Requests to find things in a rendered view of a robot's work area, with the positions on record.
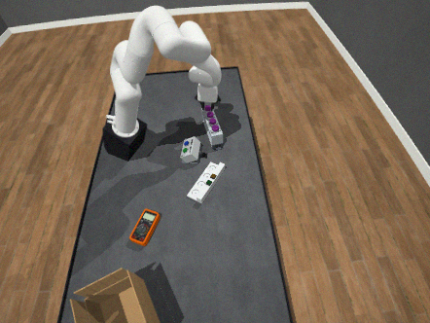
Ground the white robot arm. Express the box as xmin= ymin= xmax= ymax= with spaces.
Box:
xmin=106 ymin=6 xmax=221 ymax=137

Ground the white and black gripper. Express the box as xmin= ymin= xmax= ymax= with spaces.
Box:
xmin=195 ymin=84 xmax=221 ymax=111

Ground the orange digital multimeter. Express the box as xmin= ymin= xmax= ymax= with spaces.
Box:
xmin=129 ymin=209 xmax=160 ymax=246

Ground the white button panel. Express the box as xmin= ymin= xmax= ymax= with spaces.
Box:
xmin=180 ymin=136 xmax=207 ymax=164

